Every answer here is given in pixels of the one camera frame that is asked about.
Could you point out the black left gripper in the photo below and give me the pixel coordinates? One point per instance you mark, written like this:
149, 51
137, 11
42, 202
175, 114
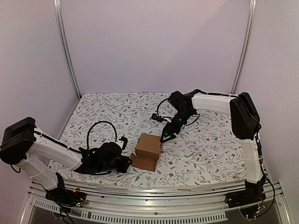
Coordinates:
124, 167

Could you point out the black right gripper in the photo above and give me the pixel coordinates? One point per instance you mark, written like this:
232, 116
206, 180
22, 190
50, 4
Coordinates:
171, 127

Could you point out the brown cardboard box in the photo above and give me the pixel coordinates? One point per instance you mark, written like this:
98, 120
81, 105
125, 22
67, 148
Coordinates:
147, 152

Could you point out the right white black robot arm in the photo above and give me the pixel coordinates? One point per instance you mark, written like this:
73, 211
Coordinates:
245, 123

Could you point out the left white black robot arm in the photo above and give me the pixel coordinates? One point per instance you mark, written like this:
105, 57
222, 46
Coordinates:
23, 142

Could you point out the floral patterned table mat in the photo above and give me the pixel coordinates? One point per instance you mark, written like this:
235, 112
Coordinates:
204, 152

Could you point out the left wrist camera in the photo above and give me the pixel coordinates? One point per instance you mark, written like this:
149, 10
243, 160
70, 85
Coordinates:
123, 142

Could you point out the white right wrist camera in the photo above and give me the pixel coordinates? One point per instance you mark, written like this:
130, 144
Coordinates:
159, 118

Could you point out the aluminium front rail frame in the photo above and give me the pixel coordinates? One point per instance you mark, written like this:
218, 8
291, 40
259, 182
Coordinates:
202, 204

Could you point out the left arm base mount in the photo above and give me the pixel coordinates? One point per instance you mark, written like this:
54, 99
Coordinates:
66, 197

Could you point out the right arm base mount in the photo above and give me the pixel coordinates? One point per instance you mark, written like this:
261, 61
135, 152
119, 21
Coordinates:
253, 193

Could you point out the right aluminium corner post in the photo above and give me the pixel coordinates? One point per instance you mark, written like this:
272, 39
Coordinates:
245, 45

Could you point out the aluminium corner post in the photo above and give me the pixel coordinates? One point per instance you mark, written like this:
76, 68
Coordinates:
65, 47
245, 45

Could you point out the left aluminium corner post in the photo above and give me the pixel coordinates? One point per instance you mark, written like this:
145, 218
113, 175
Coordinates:
65, 47

